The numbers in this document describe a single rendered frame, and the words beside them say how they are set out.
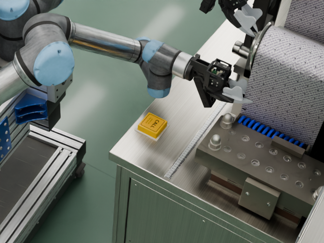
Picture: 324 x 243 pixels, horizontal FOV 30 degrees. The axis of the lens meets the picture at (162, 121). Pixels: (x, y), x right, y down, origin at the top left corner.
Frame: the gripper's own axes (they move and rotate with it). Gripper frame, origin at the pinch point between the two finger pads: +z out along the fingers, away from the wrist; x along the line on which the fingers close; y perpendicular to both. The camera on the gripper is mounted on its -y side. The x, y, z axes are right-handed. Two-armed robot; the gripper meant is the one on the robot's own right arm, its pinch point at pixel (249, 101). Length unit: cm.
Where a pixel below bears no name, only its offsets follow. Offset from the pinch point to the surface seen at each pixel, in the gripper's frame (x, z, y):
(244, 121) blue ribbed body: -3.3, 1.2, -5.2
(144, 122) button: -11.3, -27.9, -16.6
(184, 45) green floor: 133, -80, -109
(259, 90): -0.3, 2.1, 5.6
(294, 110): -0.2, 13.4, 4.2
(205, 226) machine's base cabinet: -25.6, 3.7, -30.9
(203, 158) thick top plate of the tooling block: -19.9, -3.3, -9.1
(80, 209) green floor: 2, -63, -109
